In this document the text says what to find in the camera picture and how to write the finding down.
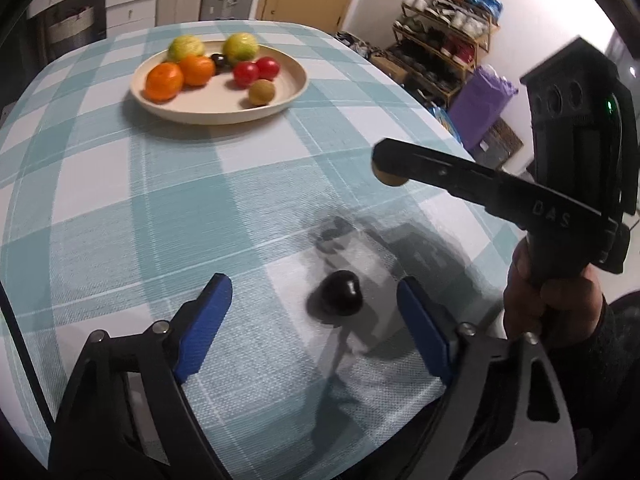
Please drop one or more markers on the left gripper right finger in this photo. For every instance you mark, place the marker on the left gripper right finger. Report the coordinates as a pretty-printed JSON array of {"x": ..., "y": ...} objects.
[{"x": 431, "y": 327}]

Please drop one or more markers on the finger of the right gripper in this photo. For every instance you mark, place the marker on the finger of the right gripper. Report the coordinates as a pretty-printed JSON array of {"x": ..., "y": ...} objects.
[{"x": 457, "y": 176}]

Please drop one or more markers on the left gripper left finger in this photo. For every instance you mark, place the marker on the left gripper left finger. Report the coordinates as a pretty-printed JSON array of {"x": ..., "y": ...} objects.
[{"x": 196, "y": 324}]

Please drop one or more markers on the brown longan fruit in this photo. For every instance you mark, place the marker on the brown longan fruit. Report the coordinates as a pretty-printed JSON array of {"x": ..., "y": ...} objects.
[
  {"x": 386, "y": 178},
  {"x": 262, "y": 92}
]

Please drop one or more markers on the red tomato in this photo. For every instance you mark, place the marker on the red tomato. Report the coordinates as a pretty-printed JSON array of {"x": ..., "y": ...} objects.
[
  {"x": 268, "y": 68},
  {"x": 245, "y": 74}
]

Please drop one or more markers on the orange tangerine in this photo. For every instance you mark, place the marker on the orange tangerine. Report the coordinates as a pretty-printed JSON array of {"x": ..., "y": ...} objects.
[
  {"x": 197, "y": 70},
  {"x": 163, "y": 82}
]

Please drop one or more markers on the yellow guava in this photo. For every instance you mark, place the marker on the yellow guava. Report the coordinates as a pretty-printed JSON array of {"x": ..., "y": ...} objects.
[
  {"x": 183, "y": 46},
  {"x": 240, "y": 47}
]

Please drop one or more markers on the dark plum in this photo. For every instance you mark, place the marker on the dark plum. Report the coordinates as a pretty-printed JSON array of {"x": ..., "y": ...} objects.
[
  {"x": 221, "y": 63},
  {"x": 340, "y": 293}
]

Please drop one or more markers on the person's right hand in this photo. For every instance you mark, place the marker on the person's right hand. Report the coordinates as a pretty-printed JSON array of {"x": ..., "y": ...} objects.
[{"x": 569, "y": 308}]

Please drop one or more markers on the purple plastic bag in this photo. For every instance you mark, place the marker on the purple plastic bag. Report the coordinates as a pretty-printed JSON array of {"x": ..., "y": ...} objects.
[{"x": 479, "y": 104}]

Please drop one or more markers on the shoe rack with shoes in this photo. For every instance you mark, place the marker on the shoe rack with shoes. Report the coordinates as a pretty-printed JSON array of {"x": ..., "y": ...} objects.
[{"x": 440, "y": 43}]

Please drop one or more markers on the cream round plate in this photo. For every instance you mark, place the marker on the cream round plate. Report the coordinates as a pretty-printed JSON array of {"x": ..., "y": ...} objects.
[{"x": 221, "y": 101}]

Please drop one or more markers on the woven laundry basket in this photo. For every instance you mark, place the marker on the woven laundry basket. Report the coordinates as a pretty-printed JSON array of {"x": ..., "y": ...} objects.
[{"x": 72, "y": 33}]

